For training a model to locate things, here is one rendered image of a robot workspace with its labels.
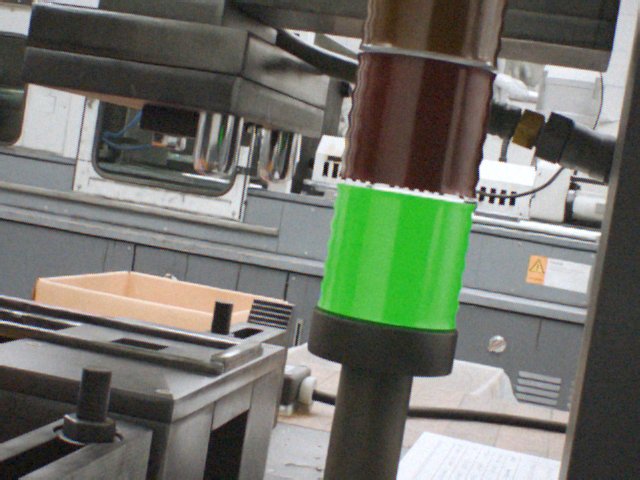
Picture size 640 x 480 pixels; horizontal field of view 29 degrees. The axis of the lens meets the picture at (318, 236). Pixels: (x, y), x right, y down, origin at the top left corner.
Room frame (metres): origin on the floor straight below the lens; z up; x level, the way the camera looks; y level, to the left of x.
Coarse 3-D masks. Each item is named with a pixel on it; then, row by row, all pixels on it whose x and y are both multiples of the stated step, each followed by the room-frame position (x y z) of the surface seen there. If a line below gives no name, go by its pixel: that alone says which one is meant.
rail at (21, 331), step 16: (0, 320) 0.60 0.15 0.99; (16, 336) 0.59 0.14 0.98; (32, 336) 0.59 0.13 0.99; (48, 336) 0.59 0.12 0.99; (64, 336) 0.59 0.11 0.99; (80, 336) 0.59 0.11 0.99; (112, 352) 0.58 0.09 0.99; (128, 352) 0.58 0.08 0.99; (144, 352) 0.58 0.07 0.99; (160, 352) 0.58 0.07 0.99; (192, 368) 0.58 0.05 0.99; (208, 368) 0.57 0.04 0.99
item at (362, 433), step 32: (320, 320) 0.32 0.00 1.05; (352, 320) 0.32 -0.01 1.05; (320, 352) 0.32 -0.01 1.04; (352, 352) 0.32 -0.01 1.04; (384, 352) 0.31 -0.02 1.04; (416, 352) 0.32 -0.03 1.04; (448, 352) 0.32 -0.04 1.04; (352, 384) 0.33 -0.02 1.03; (384, 384) 0.32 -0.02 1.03; (352, 416) 0.33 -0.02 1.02; (384, 416) 0.32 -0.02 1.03; (352, 448) 0.32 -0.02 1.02; (384, 448) 0.33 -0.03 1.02
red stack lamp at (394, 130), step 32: (384, 64) 0.32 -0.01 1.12; (416, 64) 0.32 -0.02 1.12; (448, 64) 0.32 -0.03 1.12; (352, 96) 0.33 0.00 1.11; (384, 96) 0.32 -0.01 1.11; (416, 96) 0.32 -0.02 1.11; (448, 96) 0.32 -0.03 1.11; (480, 96) 0.32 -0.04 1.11; (352, 128) 0.33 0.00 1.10; (384, 128) 0.32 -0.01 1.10; (416, 128) 0.32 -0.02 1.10; (448, 128) 0.32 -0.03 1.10; (480, 128) 0.32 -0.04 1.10; (352, 160) 0.32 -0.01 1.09; (384, 160) 0.32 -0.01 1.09; (416, 160) 0.32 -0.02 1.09; (448, 160) 0.32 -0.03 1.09; (480, 160) 0.33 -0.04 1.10; (448, 192) 0.32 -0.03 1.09
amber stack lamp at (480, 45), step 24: (384, 0) 0.32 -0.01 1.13; (408, 0) 0.32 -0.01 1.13; (432, 0) 0.32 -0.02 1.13; (456, 0) 0.32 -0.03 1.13; (480, 0) 0.32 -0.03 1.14; (504, 0) 0.33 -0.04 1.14; (384, 24) 0.32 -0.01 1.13; (408, 24) 0.32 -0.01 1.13; (432, 24) 0.32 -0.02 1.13; (456, 24) 0.32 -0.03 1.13; (480, 24) 0.32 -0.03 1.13; (504, 24) 0.33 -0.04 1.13; (360, 48) 0.33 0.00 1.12; (384, 48) 0.32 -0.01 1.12; (408, 48) 0.32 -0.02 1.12; (432, 48) 0.32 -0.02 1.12; (456, 48) 0.32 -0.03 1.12; (480, 48) 0.32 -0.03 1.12
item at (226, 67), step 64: (128, 0) 0.56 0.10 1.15; (192, 0) 0.56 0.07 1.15; (256, 0) 0.56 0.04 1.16; (320, 0) 0.56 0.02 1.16; (512, 0) 0.54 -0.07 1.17; (576, 0) 0.53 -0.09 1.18; (64, 64) 0.54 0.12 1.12; (128, 64) 0.53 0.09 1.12; (192, 64) 0.53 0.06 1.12; (256, 64) 0.54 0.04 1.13; (576, 64) 0.59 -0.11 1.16; (192, 128) 0.59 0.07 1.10; (256, 128) 0.62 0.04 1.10; (320, 128) 0.70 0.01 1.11
